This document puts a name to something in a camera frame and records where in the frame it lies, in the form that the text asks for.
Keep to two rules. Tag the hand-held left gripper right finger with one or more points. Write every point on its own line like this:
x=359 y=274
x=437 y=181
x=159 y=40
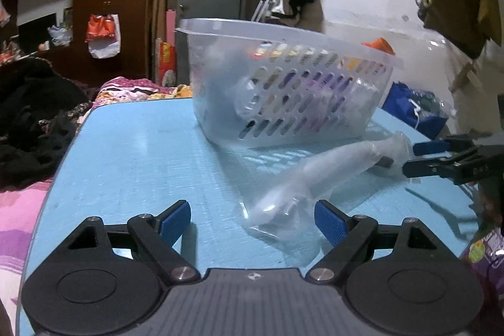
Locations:
x=330 y=224

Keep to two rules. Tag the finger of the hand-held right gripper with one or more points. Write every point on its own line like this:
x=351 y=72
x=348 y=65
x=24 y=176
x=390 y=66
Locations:
x=429 y=168
x=431 y=148

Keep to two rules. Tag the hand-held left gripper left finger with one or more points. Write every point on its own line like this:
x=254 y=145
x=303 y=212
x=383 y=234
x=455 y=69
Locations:
x=175 y=222

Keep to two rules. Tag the clear plastic bag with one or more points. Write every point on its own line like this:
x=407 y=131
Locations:
x=334 y=166

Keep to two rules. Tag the white plastic basket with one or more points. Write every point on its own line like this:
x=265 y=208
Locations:
x=315 y=133

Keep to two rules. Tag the purple tissue pack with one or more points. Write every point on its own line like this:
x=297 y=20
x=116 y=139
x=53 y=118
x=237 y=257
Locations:
x=330 y=83

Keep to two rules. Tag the blue shopping bag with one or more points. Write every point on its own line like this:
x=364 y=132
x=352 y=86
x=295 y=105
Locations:
x=413 y=111

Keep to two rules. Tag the purple printed packet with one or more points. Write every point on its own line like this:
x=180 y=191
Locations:
x=488 y=255

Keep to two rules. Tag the orange plastic item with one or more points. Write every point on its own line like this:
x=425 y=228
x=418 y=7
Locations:
x=380 y=45

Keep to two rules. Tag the orange yellow patterned blanket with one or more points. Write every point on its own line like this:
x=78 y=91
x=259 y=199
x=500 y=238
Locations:
x=126 y=88

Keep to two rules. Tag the pink floral bedding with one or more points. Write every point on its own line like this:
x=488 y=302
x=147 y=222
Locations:
x=19 y=225

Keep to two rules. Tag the red printed box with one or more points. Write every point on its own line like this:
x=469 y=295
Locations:
x=166 y=62

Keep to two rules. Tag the black clothes pile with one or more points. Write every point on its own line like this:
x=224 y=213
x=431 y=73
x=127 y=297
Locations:
x=35 y=115

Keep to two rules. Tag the white hanging plastic bag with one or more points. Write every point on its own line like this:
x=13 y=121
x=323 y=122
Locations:
x=104 y=49

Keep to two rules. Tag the pink roll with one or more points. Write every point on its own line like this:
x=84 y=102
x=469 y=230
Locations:
x=171 y=25

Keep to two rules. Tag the orange red hanging bag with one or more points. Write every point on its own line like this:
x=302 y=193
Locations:
x=100 y=27

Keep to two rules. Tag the white crumpled plastic bag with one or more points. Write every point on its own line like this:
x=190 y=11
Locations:
x=60 y=36

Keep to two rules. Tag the white folding rack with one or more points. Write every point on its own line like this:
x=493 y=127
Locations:
x=262 y=7

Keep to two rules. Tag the black television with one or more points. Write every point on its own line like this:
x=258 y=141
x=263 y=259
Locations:
x=35 y=33

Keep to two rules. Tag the white red plastic bag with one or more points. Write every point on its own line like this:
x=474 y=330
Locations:
x=3 y=15

